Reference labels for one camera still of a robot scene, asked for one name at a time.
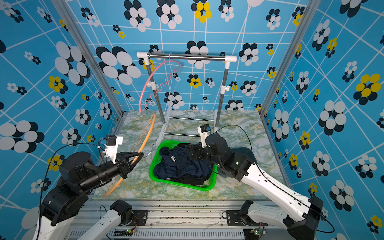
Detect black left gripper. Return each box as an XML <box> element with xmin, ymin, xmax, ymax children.
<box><xmin>82</xmin><ymin>149</ymin><xmax>146</xmax><ymax>193</ymax></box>

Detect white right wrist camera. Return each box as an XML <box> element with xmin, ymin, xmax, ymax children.
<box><xmin>198</xmin><ymin>124</ymin><xmax>211</xmax><ymax>148</ymax></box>

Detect pink plastic hanger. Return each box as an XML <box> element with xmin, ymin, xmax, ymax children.
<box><xmin>138</xmin><ymin>55</ymin><xmax>184</xmax><ymax>114</ymax></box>

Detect wooden hanger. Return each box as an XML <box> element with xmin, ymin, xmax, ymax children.
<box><xmin>103</xmin><ymin>113</ymin><xmax>157</xmax><ymax>199</ymax></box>

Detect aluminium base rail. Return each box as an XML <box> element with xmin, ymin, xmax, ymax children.
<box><xmin>102</xmin><ymin>199</ymin><xmax>292</xmax><ymax>240</ymax></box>

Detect navy blue shorts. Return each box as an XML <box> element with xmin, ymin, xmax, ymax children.
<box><xmin>153</xmin><ymin>146</ymin><xmax>213</xmax><ymax>184</ymax></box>

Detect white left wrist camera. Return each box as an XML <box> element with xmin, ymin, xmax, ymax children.
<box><xmin>100</xmin><ymin>135</ymin><xmax>123</xmax><ymax>164</ymax></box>

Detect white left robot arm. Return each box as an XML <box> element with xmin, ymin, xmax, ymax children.
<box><xmin>33</xmin><ymin>152</ymin><xmax>148</xmax><ymax>240</ymax></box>

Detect white metal clothes rack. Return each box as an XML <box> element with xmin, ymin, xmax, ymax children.
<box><xmin>137</xmin><ymin>52</ymin><xmax>238</xmax><ymax>146</ymax></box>

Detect green plastic basket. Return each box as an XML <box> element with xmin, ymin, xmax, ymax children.
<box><xmin>149</xmin><ymin>140</ymin><xmax>218</xmax><ymax>191</ymax></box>

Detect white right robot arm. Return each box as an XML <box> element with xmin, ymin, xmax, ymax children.
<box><xmin>185</xmin><ymin>133</ymin><xmax>324</xmax><ymax>240</ymax></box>

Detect dark teal plastic bin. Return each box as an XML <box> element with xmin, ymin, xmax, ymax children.
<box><xmin>232</xmin><ymin>147</ymin><xmax>258</xmax><ymax>164</ymax></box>

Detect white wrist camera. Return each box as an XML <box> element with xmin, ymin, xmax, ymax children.
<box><xmin>100</xmin><ymin>135</ymin><xmax>123</xmax><ymax>164</ymax></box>
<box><xmin>198</xmin><ymin>124</ymin><xmax>211</xmax><ymax>148</ymax></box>

